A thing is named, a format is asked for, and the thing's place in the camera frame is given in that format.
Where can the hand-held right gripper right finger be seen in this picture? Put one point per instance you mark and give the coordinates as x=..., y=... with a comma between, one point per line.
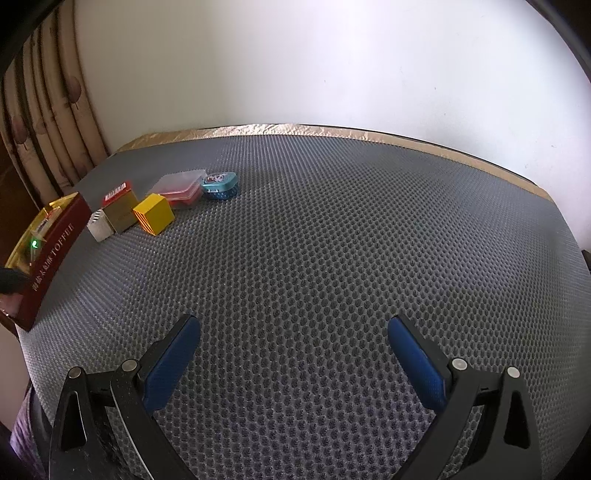
x=415, y=364

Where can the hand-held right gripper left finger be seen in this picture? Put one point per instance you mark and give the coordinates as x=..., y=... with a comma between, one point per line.
x=168, y=360

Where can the red tin box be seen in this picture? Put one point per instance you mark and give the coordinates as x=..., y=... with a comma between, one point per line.
x=51, y=263

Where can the black white zigzag box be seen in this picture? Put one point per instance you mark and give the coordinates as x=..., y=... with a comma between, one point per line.
x=99, y=226

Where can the gold box with red label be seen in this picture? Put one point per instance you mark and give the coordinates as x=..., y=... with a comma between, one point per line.
x=121, y=207

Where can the yellow cube box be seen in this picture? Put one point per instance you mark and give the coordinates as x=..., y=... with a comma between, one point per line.
x=153, y=213

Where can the purple clothing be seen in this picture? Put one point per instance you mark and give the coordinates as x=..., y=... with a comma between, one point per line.
x=25, y=429

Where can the grey mesh mat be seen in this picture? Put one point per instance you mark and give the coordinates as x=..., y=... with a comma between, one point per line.
x=346, y=230

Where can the clear plastic box red contents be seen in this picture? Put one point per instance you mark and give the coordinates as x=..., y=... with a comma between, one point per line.
x=180, y=189

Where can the small blue tin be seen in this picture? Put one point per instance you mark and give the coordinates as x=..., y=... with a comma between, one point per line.
x=220, y=184

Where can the beige patterned curtain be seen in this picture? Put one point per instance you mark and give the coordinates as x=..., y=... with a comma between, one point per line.
x=51, y=101

